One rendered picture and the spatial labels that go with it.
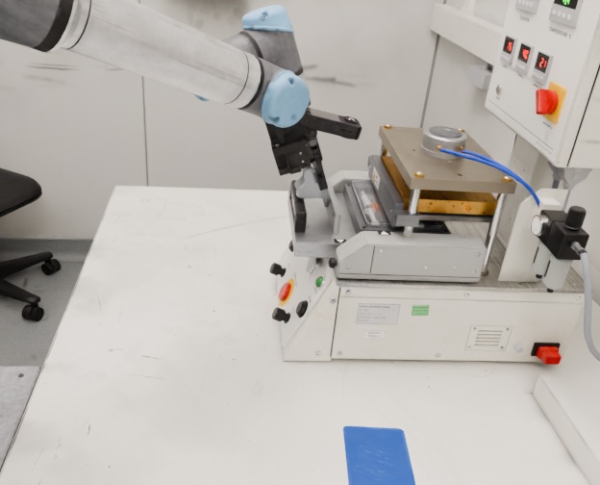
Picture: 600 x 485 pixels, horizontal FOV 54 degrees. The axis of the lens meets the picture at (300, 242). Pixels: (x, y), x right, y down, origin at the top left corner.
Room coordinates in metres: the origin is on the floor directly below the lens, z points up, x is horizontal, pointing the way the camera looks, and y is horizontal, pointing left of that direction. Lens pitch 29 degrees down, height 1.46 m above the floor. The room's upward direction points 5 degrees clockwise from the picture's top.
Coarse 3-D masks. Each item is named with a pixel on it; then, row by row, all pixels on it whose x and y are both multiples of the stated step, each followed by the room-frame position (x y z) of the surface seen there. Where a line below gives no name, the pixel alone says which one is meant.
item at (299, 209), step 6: (294, 180) 1.07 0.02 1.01; (294, 186) 1.04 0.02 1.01; (294, 192) 1.01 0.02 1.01; (294, 198) 0.99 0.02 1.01; (300, 198) 0.99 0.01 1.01; (294, 204) 0.97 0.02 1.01; (300, 204) 0.96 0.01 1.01; (294, 210) 0.95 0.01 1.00; (300, 210) 0.94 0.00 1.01; (294, 216) 0.95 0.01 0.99; (300, 216) 0.93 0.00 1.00; (306, 216) 0.93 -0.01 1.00; (294, 222) 0.94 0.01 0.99; (300, 222) 0.93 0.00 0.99; (306, 222) 0.93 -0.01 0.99; (294, 228) 0.93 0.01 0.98; (300, 228) 0.93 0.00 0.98
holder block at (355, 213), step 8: (344, 184) 1.11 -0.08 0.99; (344, 192) 1.10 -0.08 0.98; (352, 192) 1.07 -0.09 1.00; (352, 200) 1.03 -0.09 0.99; (352, 208) 1.01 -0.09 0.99; (352, 216) 1.00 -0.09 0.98; (360, 216) 0.97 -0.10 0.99; (360, 224) 0.93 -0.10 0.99; (416, 232) 0.93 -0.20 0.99; (424, 232) 0.93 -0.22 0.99; (432, 232) 0.93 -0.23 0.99; (440, 232) 0.93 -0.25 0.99; (448, 232) 0.94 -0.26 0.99
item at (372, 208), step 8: (360, 184) 1.10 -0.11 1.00; (368, 184) 1.10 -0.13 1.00; (360, 192) 1.05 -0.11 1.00; (368, 192) 1.06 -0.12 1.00; (376, 192) 1.06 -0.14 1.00; (360, 200) 1.02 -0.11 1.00; (368, 200) 1.02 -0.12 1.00; (376, 200) 1.02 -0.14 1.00; (368, 208) 0.99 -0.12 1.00; (376, 208) 0.99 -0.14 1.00; (368, 216) 0.95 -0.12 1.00; (376, 216) 0.96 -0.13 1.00; (384, 216) 0.96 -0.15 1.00
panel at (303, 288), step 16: (288, 256) 1.12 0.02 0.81; (288, 272) 1.06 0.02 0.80; (304, 272) 0.99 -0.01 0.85; (320, 272) 0.92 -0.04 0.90; (304, 288) 0.94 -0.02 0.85; (320, 288) 0.88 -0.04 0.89; (288, 304) 0.96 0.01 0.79; (288, 320) 0.91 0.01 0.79; (304, 320) 0.86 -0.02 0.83; (288, 336) 0.87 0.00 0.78
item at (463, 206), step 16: (384, 160) 1.10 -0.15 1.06; (400, 176) 1.02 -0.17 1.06; (400, 192) 0.95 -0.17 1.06; (432, 192) 0.96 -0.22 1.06; (448, 192) 0.96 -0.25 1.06; (464, 192) 0.97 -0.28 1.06; (480, 192) 0.98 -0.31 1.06; (432, 208) 0.93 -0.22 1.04; (448, 208) 0.93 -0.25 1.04; (464, 208) 0.94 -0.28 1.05; (480, 208) 0.94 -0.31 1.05
